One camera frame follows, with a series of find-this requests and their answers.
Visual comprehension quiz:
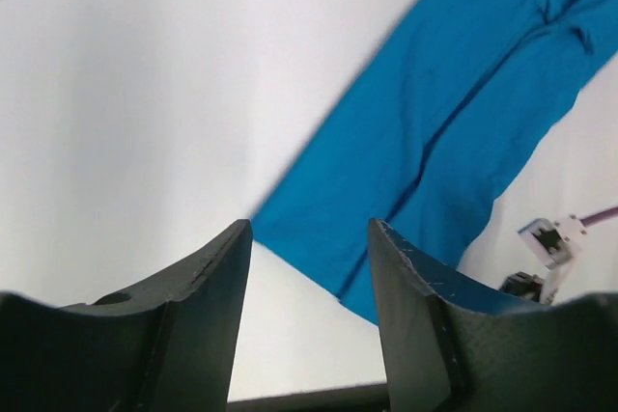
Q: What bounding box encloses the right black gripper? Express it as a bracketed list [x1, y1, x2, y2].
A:
[499, 271, 545, 303]

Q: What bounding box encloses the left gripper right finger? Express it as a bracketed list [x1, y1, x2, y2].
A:
[368, 220, 617, 411]

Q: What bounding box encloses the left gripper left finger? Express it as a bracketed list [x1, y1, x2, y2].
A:
[1, 220, 252, 411]

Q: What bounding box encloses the blue t shirt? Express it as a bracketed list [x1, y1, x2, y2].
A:
[252, 0, 617, 322]

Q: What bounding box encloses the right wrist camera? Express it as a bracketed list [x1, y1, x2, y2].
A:
[518, 215, 588, 305]

